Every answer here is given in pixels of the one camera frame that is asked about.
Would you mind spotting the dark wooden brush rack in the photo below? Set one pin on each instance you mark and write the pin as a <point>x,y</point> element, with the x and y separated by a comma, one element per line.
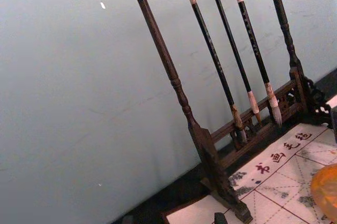
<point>158,39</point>

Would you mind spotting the black brush with dark tip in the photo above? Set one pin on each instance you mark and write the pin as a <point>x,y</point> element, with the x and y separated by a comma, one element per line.
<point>210,47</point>

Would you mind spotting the black brush with brown tip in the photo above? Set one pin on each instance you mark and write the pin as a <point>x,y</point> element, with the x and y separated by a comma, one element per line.
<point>233,42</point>

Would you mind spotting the black brush with grey tip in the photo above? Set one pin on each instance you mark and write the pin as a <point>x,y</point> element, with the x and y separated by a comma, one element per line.
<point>254,42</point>

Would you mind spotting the white felt mat red grid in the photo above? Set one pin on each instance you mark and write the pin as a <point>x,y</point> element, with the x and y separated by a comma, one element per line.
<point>279,181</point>

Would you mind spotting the dark grey block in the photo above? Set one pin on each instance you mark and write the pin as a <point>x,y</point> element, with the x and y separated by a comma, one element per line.
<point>334,126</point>

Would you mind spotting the orange translucent round object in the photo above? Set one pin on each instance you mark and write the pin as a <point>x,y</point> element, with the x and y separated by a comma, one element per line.
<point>325,189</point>

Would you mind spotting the plain pale wall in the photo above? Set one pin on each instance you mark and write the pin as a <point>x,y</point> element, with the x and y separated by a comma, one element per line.
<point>65,89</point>

